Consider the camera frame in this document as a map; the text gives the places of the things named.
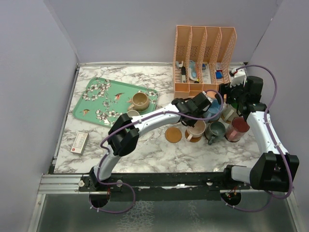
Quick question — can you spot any dark grey mug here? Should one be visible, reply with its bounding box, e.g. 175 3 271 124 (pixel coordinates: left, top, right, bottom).
204 121 226 145

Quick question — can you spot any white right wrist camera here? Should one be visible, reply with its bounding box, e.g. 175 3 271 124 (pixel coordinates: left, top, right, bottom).
230 68 246 87

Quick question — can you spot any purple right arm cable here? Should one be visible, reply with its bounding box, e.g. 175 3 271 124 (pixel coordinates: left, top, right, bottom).
230 64 295 213

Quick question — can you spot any peach plastic desk organizer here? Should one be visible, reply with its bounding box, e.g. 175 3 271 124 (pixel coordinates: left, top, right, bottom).
172 26 237 98

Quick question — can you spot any light blue mug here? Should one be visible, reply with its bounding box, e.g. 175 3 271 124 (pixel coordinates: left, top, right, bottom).
203 99 221 122

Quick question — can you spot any grey white mug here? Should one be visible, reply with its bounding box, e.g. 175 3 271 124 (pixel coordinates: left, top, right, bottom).
127 110 140 117

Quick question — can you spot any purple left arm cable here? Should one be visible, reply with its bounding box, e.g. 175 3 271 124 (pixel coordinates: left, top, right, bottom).
88 90 224 214

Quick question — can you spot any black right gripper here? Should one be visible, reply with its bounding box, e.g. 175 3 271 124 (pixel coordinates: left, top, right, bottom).
216 78 247 104

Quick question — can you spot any pale pink mug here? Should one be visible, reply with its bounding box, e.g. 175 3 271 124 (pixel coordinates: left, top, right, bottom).
186 120 206 140

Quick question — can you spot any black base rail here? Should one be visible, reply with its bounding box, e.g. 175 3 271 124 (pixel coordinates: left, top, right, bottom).
79 171 250 202

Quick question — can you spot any pink red mug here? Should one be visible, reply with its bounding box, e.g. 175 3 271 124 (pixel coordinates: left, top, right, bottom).
225 117 250 143

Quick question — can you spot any light orange wooden coaster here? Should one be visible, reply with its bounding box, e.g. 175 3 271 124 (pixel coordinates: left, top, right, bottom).
165 127 182 143

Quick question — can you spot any green floral mug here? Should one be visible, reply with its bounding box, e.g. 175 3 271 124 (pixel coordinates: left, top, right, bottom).
221 103 238 124

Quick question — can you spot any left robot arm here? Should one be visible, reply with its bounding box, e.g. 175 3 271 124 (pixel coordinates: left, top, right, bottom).
90 92 213 191

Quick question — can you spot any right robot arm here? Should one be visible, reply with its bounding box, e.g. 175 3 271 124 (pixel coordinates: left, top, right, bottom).
219 76 299 192

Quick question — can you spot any beige ceramic mug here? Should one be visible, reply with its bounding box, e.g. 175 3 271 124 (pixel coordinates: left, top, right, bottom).
127 92 150 112

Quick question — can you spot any white red staples box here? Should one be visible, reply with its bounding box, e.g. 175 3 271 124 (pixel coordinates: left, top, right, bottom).
70 131 89 155

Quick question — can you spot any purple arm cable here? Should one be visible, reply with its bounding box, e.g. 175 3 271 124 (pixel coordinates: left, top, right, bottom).
230 64 295 213
88 90 224 214

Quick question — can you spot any green floral tray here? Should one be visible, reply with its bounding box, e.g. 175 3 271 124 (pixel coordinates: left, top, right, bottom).
73 77 159 127

